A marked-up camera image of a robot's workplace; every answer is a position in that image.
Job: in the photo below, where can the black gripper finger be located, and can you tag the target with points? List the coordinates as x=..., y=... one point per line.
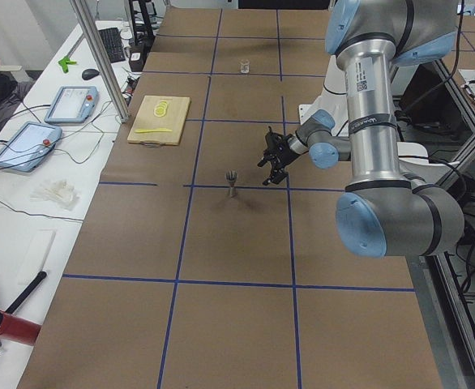
x=267, y=157
x=277, y=174

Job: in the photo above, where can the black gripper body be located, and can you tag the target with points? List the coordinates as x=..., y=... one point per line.
x=284, y=152

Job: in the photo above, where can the steel jigger measuring cup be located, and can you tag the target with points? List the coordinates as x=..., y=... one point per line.
x=231, y=178

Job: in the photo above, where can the clear glass cup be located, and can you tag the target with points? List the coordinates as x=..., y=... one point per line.
x=244, y=66

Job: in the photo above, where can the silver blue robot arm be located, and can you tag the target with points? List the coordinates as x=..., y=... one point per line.
x=313, y=136
x=383, y=212

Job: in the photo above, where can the bamboo cutting board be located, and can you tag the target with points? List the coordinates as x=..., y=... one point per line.
x=174, y=119

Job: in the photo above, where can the yellow plastic knife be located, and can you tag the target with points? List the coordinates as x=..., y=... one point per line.
x=153, y=130

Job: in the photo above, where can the black keyboard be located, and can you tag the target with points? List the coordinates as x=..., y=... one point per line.
x=113, y=44

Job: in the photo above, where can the black computer mouse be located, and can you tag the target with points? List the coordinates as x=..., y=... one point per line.
x=89, y=73

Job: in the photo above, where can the teach pendant far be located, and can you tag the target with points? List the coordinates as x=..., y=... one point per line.
x=72, y=104

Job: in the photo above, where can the teach pendant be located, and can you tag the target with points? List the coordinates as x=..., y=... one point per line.
x=29, y=146
x=72, y=104

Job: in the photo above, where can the green plastic tool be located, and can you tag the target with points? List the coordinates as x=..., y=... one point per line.
x=65, y=62

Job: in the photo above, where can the teach pendant near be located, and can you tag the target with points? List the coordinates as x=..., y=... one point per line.
x=29, y=146

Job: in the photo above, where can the red cylinder bottle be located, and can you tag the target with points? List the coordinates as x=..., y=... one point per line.
x=18, y=329

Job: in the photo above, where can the aluminium frame post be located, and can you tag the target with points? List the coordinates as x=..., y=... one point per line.
x=93, y=38

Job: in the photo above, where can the black handled tool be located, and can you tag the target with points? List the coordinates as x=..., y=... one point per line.
x=41, y=275

